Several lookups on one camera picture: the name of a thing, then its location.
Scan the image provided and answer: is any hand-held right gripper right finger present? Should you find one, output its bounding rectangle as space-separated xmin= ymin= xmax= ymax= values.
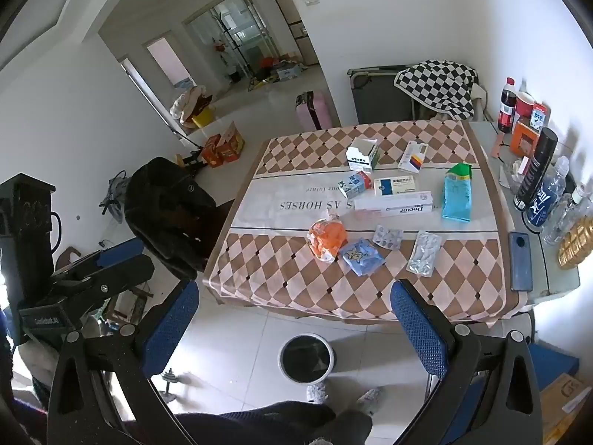
xmin=390 ymin=280 xmax=543 ymax=445

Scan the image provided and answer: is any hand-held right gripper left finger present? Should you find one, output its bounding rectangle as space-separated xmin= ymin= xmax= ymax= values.
xmin=46 ymin=280 xmax=200 ymax=445

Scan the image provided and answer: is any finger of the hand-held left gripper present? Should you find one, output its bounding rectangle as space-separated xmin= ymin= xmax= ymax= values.
xmin=51 ymin=237 xmax=146 ymax=283
xmin=46 ymin=255 xmax=156 ymax=309

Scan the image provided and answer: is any white round trash can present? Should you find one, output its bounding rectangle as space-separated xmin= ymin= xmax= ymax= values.
xmin=278 ymin=334 xmax=335 ymax=385

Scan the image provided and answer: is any long white box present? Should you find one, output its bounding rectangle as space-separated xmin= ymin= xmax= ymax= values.
xmin=354 ymin=190 xmax=435 ymax=218

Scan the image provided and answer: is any orange plastic bag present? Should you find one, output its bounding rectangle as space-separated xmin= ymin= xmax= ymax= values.
xmin=308 ymin=208 xmax=349 ymax=264

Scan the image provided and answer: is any teal packet green top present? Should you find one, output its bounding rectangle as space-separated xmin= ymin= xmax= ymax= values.
xmin=441 ymin=163 xmax=473 ymax=222

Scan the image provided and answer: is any white blue medicine box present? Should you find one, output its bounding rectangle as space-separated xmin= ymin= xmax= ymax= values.
xmin=373 ymin=177 xmax=418 ymax=198

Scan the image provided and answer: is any small black dumbbell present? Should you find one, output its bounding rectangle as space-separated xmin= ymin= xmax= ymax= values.
xmin=162 ymin=367 xmax=191 ymax=402

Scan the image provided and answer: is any black jacket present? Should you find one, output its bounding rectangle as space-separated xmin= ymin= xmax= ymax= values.
xmin=124 ymin=156 xmax=218 ymax=281

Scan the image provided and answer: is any silver pill blister pack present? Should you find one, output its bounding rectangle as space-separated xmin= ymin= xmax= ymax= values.
xmin=406 ymin=230 xmax=443 ymax=275

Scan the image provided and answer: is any grey fuzzy right slipper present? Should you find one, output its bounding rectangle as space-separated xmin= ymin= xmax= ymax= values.
xmin=356 ymin=387 xmax=385 ymax=415

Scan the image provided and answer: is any grey fuzzy slipper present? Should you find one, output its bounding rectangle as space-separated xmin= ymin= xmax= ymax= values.
xmin=306 ymin=379 xmax=331 ymax=403
xmin=356 ymin=387 xmax=385 ymax=415

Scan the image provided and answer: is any light blue packet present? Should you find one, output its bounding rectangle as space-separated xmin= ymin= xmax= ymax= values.
xmin=338 ymin=238 xmax=385 ymax=276

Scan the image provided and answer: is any grey pill blister pack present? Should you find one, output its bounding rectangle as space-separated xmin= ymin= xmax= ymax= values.
xmin=372 ymin=224 xmax=401 ymax=247

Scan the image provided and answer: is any grey fuzzy left slipper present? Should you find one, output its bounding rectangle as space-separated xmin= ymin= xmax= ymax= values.
xmin=306 ymin=379 xmax=331 ymax=403

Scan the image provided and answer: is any person's right leg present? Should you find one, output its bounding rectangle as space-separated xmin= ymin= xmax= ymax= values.
xmin=324 ymin=410 xmax=372 ymax=445

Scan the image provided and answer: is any person's leg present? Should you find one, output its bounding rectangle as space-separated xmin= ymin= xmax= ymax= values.
xmin=173 ymin=401 xmax=337 ymax=445
xmin=324 ymin=410 xmax=372 ymax=445

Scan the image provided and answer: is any brown checked tablecloth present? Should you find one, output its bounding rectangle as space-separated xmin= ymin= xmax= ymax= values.
xmin=204 ymin=119 xmax=533 ymax=325

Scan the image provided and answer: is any dark blue smartphone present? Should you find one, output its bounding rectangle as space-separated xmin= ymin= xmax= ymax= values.
xmin=508 ymin=232 xmax=534 ymax=293

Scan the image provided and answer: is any person's left leg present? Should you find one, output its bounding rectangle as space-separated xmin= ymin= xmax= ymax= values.
xmin=173 ymin=401 xmax=337 ymax=445

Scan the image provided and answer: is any orange cardboard box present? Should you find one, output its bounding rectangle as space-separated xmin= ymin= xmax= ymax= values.
xmin=218 ymin=123 xmax=245 ymax=163
xmin=201 ymin=133 xmax=224 ymax=168

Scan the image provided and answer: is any blue printed box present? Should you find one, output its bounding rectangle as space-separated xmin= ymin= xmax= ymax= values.
xmin=528 ymin=342 xmax=581 ymax=381

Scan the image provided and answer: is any yellow bucket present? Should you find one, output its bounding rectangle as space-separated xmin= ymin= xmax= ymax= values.
xmin=191 ymin=104 xmax=216 ymax=128

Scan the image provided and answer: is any brown cardboard box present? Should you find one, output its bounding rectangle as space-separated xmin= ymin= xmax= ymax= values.
xmin=540 ymin=373 xmax=585 ymax=441

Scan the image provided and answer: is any pile of white clothes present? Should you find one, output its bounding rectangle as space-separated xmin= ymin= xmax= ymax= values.
xmin=169 ymin=86 xmax=209 ymax=121

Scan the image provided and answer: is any white box orange purple print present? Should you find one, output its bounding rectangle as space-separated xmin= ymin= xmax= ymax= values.
xmin=397 ymin=141 xmax=428 ymax=173

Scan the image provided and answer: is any clear drinking glass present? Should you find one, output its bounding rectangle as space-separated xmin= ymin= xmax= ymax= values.
xmin=499 ymin=158 xmax=526 ymax=191

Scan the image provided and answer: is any white green open box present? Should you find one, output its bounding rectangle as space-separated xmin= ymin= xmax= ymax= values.
xmin=345 ymin=138 xmax=381 ymax=172

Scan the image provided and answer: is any water bottle blue label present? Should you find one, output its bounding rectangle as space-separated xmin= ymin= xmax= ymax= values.
xmin=526 ymin=155 xmax=570 ymax=235

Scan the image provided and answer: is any clear plastic bottle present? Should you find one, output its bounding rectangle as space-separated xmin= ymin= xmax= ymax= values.
xmin=542 ymin=184 xmax=587 ymax=246

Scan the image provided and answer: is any black spray can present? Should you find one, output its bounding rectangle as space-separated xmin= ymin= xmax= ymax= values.
xmin=513 ymin=126 xmax=559 ymax=211

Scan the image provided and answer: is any grey folding bed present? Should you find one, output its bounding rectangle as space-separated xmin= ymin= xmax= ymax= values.
xmin=347 ymin=67 xmax=418 ymax=126

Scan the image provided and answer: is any black coat rack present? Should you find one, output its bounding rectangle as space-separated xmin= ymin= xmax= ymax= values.
xmin=211 ymin=7 xmax=253 ymax=84

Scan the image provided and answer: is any cola bottle red cap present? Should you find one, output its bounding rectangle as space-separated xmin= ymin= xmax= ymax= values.
xmin=497 ymin=77 xmax=517 ymax=134

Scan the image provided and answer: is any pink suitcase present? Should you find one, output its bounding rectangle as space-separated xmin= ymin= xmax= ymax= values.
xmin=295 ymin=91 xmax=338 ymax=131

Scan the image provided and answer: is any black white checkered blanket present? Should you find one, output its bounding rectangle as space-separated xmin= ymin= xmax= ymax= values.
xmin=394 ymin=59 xmax=480 ymax=121

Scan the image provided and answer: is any blue orange small box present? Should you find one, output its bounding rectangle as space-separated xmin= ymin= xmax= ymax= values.
xmin=529 ymin=102 xmax=552 ymax=133

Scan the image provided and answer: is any red paper cup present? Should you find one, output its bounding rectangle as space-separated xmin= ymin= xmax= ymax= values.
xmin=514 ymin=91 xmax=536 ymax=123

